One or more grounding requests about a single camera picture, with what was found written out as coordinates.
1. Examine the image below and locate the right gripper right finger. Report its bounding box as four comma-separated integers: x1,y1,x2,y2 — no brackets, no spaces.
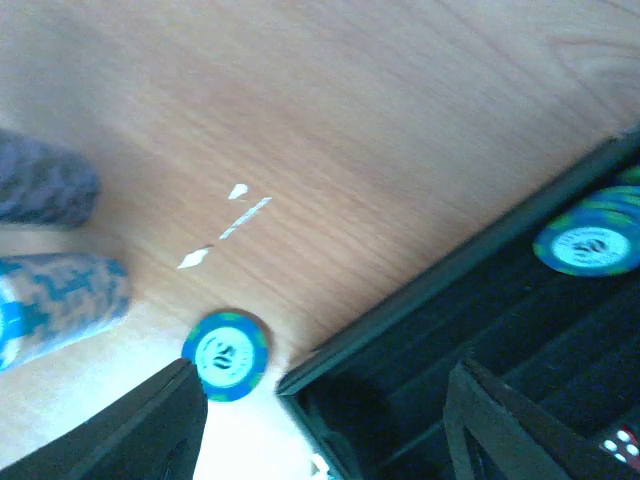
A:
443,360,639,479

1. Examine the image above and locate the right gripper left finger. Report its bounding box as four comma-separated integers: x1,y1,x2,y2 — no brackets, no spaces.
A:
1,359,208,479

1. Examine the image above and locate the black poker set case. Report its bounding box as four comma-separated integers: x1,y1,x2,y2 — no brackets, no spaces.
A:
276,130,639,479

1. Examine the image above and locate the single blue poker chip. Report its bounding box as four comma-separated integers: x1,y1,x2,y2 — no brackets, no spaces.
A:
181,309,271,403

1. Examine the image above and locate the blue chip stack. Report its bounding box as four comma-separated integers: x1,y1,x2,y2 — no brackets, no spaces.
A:
532,165,639,277

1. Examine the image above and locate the purple chip stack right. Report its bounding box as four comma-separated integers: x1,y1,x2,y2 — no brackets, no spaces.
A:
1,253,131,371

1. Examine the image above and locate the purple chip stack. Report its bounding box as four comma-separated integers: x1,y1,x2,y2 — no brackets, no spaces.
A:
1,253,131,371
1,130,101,228

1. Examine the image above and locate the purple chip stack rear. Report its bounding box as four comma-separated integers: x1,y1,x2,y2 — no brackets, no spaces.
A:
1,130,101,228

